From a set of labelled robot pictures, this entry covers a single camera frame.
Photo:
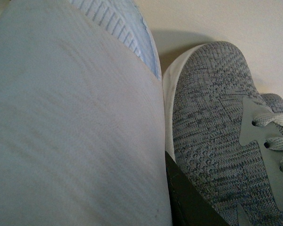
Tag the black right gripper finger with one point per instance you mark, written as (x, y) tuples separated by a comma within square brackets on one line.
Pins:
[(188, 207)]

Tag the grey knit sneaker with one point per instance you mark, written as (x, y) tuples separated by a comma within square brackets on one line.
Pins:
[(225, 136)]

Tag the light blue slide slipper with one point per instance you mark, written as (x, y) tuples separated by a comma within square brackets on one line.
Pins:
[(82, 129)]

